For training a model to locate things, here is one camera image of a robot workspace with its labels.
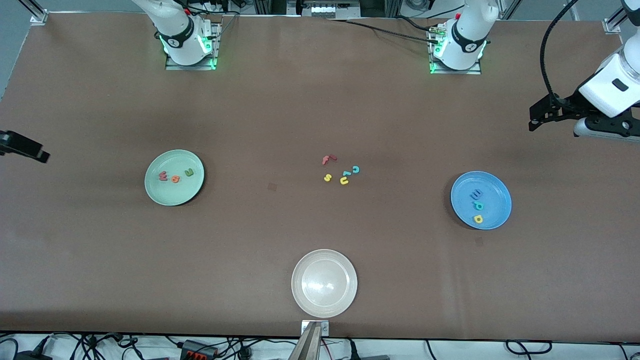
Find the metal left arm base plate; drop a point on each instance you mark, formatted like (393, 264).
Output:
(455, 72)

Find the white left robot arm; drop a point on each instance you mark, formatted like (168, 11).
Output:
(467, 30)

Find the brown table cover mat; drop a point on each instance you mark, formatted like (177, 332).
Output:
(320, 100)

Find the black power plug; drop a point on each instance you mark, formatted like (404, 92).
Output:
(244, 353)

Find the blue plate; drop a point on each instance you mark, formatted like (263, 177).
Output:
(495, 195)

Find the pink letter w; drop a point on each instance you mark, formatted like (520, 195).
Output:
(163, 176)

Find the black power strip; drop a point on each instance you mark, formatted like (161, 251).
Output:
(197, 350)

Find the aluminium camera mount beam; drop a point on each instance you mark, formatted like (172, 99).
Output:
(307, 347)

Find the black power adapter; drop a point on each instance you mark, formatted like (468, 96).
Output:
(32, 356)

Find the small metal mount bracket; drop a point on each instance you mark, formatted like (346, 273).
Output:
(324, 328)

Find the green plate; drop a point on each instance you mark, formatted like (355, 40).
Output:
(174, 195)

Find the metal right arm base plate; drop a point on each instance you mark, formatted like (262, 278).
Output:
(190, 67)

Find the white plate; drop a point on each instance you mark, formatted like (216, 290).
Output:
(324, 283)

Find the blue letter m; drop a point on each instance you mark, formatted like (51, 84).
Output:
(477, 192)

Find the metal connector device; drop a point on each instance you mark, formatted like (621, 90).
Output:
(325, 10)

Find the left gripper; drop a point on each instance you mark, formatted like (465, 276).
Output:
(568, 105)

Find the aluminium corner post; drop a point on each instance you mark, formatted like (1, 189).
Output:
(610, 25)
(39, 17)

